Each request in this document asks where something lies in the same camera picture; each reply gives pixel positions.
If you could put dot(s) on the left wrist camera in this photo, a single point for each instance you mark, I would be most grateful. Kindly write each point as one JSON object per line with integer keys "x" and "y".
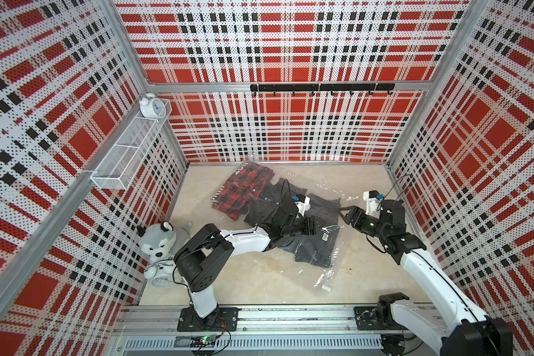
{"x": 303, "y": 203}

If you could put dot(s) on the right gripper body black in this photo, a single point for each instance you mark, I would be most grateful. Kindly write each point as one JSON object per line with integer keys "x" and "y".
{"x": 373, "y": 227}

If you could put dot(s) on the white alarm clock on shelf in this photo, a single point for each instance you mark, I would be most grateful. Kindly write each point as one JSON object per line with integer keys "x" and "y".
{"x": 151, "y": 107}

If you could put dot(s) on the dark pinstriped shirt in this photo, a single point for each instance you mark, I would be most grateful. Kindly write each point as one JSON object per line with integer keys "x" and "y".
{"x": 317, "y": 249}

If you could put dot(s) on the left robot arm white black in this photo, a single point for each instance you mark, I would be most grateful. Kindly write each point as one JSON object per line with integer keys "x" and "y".
{"x": 202, "y": 258}

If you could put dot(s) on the electronics board with cables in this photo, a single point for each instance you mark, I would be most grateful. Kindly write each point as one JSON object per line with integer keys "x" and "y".
{"x": 203, "y": 344}

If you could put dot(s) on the clear plastic vacuum bag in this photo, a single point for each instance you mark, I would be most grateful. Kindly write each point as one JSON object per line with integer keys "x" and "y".
{"x": 321, "y": 181}

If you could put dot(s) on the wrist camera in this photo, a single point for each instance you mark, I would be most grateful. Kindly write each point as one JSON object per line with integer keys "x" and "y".
{"x": 373, "y": 201}
{"x": 303, "y": 203}

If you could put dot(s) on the white wire mesh shelf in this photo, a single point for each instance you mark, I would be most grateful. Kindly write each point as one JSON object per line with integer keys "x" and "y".
{"x": 120, "y": 165}

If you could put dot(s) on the black hook rail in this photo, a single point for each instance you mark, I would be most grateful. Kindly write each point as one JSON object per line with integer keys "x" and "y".
{"x": 321, "y": 87}

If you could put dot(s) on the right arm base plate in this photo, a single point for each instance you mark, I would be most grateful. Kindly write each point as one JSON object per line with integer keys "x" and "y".
{"x": 366, "y": 318}

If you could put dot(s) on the aluminium mounting rail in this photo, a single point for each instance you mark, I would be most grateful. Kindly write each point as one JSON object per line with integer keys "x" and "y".
{"x": 307, "y": 319}

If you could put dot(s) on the white alarm clock on floor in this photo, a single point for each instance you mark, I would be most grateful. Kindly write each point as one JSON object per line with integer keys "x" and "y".
{"x": 161, "y": 274}

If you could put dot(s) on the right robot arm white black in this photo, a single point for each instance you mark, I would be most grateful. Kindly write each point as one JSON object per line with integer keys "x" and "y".
{"x": 462, "y": 327}

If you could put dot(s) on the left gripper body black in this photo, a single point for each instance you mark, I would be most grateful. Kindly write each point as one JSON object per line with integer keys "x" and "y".
{"x": 300, "y": 225}

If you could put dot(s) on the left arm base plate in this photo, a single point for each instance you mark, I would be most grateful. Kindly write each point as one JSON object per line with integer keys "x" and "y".
{"x": 222, "y": 318}

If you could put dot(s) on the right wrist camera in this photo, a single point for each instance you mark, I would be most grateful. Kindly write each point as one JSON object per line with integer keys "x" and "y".
{"x": 373, "y": 201}

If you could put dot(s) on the grey husky plush toy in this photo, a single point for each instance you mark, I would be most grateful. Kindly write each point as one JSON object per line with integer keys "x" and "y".
{"x": 162, "y": 240}

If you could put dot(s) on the red black plaid shirt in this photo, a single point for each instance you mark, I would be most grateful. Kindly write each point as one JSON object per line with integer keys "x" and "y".
{"x": 241, "y": 189}

